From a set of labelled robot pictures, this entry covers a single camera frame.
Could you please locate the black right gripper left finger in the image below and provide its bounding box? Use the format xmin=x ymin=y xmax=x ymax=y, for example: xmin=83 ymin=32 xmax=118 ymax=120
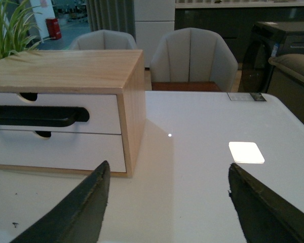
xmin=12 ymin=161 xmax=110 ymax=242

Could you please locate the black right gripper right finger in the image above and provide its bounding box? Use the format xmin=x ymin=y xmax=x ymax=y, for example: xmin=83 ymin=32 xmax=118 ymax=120
xmin=229 ymin=164 xmax=304 ymax=242

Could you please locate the wooden drawer cabinet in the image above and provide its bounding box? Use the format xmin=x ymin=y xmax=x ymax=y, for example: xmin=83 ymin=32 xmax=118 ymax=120
xmin=0 ymin=50 xmax=146 ymax=177

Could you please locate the label sticker on table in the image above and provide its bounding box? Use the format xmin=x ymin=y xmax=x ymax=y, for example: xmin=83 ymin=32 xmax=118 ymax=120
xmin=227 ymin=93 xmax=266 ymax=102

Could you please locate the beige cushion right edge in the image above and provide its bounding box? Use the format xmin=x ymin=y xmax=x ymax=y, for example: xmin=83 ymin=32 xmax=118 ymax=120
xmin=269 ymin=54 xmax=304 ymax=83

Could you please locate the grey armchair right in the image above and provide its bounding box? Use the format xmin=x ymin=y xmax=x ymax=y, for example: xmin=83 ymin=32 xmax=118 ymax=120
xmin=149 ymin=28 xmax=238 ymax=92

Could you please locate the grey armchair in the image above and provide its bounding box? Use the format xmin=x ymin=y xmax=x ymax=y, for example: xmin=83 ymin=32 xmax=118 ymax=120
xmin=68 ymin=30 xmax=137 ymax=50
xmin=149 ymin=28 xmax=238 ymax=92

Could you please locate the grey armchair left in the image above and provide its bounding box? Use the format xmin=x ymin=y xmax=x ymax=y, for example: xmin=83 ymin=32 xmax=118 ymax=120
xmin=68 ymin=30 xmax=137 ymax=50

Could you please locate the green potted plant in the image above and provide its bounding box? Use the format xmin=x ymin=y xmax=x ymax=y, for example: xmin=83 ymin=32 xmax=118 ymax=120
xmin=0 ymin=1 xmax=53 ymax=59

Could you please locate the dark grey counter cabinet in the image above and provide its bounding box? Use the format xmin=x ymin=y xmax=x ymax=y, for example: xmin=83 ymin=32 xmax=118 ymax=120
xmin=174 ymin=7 xmax=304 ymax=63

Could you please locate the grey curtain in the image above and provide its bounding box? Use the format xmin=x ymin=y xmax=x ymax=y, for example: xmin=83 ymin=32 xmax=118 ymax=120
xmin=86 ymin=0 xmax=136 ymax=37

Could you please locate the white cabinet background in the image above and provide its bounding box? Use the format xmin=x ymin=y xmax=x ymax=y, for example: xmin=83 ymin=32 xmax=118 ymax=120
xmin=134 ymin=0 xmax=175 ymax=68

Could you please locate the black upper drawer handle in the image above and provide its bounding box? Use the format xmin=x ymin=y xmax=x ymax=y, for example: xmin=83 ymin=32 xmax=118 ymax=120
xmin=0 ymin=105 xmax=90 ymax=127

